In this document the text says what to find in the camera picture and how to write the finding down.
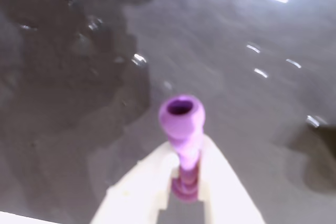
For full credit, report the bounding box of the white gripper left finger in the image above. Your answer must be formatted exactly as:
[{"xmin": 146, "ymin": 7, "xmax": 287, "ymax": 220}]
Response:
[{"xmin": 90, "ymin": 141, "xmax": 181, "ymax": 224}]

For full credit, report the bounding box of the purple ribbed pen grip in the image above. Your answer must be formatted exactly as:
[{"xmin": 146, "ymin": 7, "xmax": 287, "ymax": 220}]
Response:
[{"xmin": 157, "ymin": 94, "xmax": 206, "ymax": 203}]

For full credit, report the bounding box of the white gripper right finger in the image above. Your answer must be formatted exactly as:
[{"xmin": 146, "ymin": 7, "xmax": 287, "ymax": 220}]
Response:
[{"xmin": 197, "ymin": 134, "xmax": 266, "ymax": 224}]

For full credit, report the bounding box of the black glossy mat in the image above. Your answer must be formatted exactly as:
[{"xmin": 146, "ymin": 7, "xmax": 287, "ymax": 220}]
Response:
[{"xmin": 0, "ymin": 0, "xmax": 336, "ymax": 224}]

